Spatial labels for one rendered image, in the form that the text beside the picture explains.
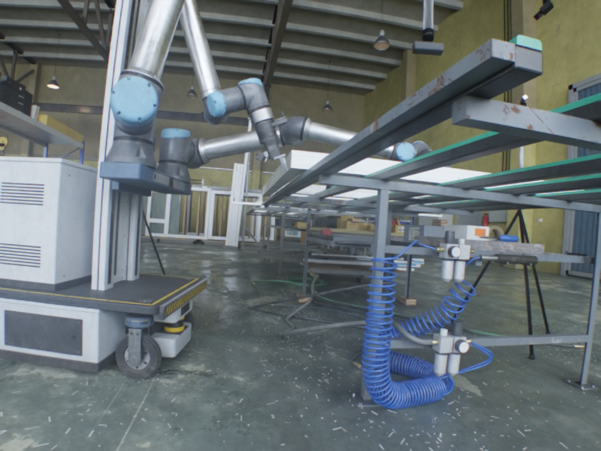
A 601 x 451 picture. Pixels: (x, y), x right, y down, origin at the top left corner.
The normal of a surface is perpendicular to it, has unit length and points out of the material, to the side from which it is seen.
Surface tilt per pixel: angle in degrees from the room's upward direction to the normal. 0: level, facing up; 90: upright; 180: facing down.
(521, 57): 90
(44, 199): 90
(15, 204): 90
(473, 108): 90
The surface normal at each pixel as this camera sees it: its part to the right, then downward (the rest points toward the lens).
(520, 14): -0.99, -0.07
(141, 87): 0.37, 0.12
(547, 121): 0.14, 0.03
